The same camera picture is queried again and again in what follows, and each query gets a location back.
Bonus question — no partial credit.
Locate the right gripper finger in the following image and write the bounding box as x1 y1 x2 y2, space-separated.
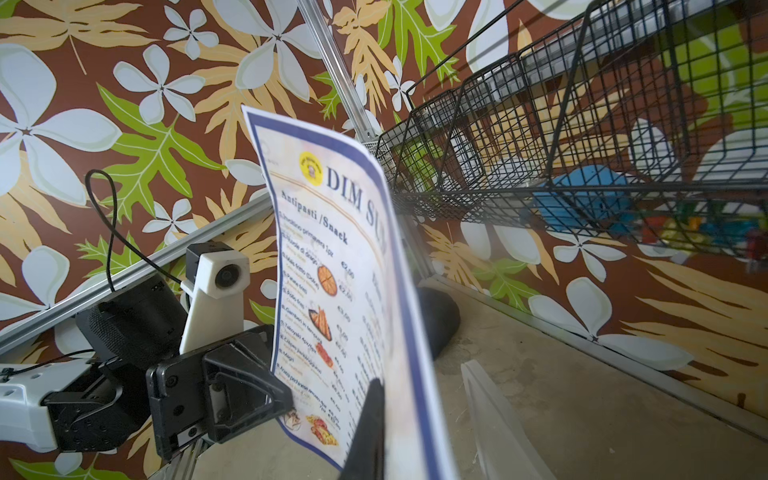
338 378 385 480

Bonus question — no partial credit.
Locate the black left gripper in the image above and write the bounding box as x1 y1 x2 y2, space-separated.
146 325 294 461

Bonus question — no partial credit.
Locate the dim sum menu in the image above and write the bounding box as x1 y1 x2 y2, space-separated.
243 107 458 479

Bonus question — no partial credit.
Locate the white menu holder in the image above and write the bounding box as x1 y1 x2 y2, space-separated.
461 360 556 480

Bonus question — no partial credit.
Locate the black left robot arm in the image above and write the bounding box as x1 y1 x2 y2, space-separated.
1 276 293 461

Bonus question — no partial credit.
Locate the black plastic case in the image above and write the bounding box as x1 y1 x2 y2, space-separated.
416 287 461 360

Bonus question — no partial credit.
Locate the blue object in basket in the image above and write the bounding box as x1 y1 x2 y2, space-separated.
521 166 636 238

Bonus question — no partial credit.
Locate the black wire basket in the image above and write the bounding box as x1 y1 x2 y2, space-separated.
374 1 767 269

